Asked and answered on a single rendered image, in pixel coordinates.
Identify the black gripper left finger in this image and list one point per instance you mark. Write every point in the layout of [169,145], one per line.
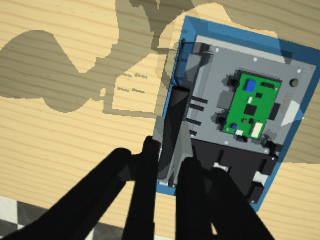
[75,214]

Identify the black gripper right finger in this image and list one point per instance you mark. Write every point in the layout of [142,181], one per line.
[232,216]

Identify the green circuit board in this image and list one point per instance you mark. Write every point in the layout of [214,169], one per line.
[251,105]

